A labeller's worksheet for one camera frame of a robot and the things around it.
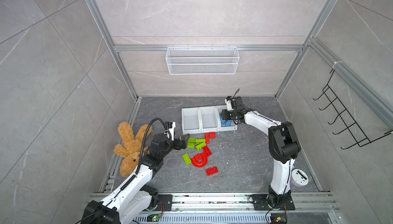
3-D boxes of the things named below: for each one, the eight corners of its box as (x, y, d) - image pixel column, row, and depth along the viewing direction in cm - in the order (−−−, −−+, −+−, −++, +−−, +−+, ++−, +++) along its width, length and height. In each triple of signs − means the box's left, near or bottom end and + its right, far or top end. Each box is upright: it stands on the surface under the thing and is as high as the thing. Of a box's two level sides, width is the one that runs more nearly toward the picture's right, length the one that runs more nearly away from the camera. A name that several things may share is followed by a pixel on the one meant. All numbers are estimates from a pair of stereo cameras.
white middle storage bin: (198, 134, 100) (198, 128, 94) (198, 112, 112) (198, 106, 106) (218, 134, 100) (219, 128, 94) (216, 112, 113) (217, 106, 107)
